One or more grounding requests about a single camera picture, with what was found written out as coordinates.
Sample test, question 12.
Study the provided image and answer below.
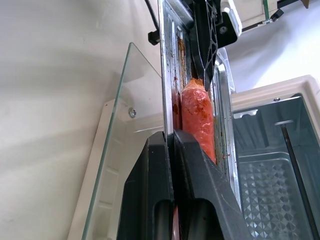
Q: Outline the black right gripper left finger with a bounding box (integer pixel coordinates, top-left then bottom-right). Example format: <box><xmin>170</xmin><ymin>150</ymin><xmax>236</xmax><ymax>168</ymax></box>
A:
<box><xmin>116</xmin><ymin>130</ymin><xmax>175</xmax><ymax>240</ymax></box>

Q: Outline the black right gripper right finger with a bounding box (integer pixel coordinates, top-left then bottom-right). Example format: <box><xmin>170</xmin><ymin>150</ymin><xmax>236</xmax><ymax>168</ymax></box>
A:
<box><xmin>173</xmin><ymin>128</ymin><xmax>251</xmax><ymax>240</ymax></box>

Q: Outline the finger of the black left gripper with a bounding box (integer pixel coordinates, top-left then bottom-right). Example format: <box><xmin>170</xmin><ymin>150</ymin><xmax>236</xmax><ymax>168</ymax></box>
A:
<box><xmin>188</xmin><ymin>0</ymin><xmax>210</xmax><ymax>81</ymax></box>
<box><xmin>202</xmin><ymin>0</ymin><xmax>222</xmax><ymax>91</ymax></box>

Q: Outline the silver metal baking tray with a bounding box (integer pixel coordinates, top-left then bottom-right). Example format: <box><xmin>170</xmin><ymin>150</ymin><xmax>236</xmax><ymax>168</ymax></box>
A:
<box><xmin>157</xmin><ymin>0</ymin><xmax>243</xmax><ymax>211</ymax></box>

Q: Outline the glass toaster oven door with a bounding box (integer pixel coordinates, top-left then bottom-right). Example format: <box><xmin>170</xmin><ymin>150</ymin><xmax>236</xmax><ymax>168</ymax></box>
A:
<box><xmin>65</xmin><ymin>41</ymin><xmax>166</xmax><ymax>240</ymax></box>

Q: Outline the red sausage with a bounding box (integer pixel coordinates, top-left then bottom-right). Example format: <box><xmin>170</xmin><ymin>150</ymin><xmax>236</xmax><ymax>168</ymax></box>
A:
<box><xmin>180</xmin><ymin>77</ymin><xmax>217</xmax><ymax>166</ymax></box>

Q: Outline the cream toaster oven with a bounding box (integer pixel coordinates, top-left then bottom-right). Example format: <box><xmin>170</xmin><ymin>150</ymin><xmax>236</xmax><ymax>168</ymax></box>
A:
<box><xmin>230</xmin><ymin>74</ymin><xmax>320</xmax><ymax>240</ymax></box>

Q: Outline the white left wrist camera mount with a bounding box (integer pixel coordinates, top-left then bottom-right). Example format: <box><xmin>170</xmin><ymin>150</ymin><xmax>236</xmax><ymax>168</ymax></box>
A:
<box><xmin>220</xmin><ymin>0</ymin><xmax>244</xmax><ymax>34</ymax></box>

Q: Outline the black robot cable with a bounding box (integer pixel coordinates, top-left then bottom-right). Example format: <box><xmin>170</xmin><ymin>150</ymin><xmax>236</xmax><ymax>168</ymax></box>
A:
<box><xmin>144</xmin><ymin>0</ymin><xmax>161</xmax><ymax>46</ymax></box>

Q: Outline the black plug with cable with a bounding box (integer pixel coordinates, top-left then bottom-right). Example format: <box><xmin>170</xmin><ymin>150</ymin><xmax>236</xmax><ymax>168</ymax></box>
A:
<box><xmin>262</xmin><ymin>8</ymin><xmax>285</xmax><ymax>25</ymax></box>

